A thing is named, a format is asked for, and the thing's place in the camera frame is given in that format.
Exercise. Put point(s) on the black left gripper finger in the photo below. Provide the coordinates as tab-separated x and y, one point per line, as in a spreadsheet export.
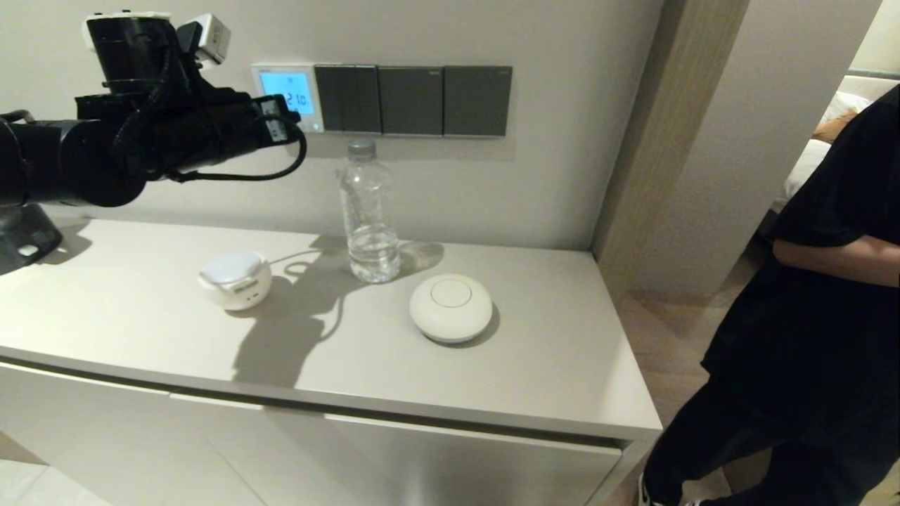
281	107
285	132

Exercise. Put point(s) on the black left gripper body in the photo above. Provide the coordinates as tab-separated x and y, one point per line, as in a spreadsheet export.
218	126

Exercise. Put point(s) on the white wall thermostat panel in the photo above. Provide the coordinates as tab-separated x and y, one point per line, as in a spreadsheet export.
309	84

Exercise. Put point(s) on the person right bare forearm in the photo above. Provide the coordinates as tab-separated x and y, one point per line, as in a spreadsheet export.
837	256

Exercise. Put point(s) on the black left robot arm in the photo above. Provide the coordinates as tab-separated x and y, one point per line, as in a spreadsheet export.
56	161

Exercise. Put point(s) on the clear plastic water bottle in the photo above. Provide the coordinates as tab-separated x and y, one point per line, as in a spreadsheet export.
370	211

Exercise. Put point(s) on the white round smart speaker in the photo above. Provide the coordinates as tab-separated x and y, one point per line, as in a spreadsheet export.
235	281

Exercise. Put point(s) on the grey sideboard cabinet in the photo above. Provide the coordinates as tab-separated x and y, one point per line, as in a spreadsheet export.
140	316

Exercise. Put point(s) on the black glossy stand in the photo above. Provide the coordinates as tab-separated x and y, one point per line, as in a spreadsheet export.
24	239

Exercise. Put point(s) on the white round dome device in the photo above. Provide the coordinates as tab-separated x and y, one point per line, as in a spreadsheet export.
451	309

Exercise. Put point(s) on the grey cabinet door narrow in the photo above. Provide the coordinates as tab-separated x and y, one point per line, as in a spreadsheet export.
84	443

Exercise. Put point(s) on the grey cabinet door wide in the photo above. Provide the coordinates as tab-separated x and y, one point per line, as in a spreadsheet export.
422	471

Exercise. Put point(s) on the white bed duvet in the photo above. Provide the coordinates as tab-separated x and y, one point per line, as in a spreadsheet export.
805	169

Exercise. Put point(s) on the brown pillow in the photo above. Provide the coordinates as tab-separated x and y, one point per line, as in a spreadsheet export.
833	130

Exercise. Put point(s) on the white pillow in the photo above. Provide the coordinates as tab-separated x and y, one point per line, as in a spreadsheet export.
840	105

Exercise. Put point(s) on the person in black clothes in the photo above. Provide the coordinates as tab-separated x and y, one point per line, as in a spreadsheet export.
808	337

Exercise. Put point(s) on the beige upholstered headboard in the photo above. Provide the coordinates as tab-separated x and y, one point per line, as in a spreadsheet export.
861	88

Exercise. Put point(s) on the grey triple rocker switch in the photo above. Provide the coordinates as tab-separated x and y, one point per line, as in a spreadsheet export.
348	98

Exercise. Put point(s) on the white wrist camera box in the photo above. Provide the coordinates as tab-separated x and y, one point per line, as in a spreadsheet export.
211	39

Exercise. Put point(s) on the wooden door frame post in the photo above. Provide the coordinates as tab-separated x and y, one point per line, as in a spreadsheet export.
661	140

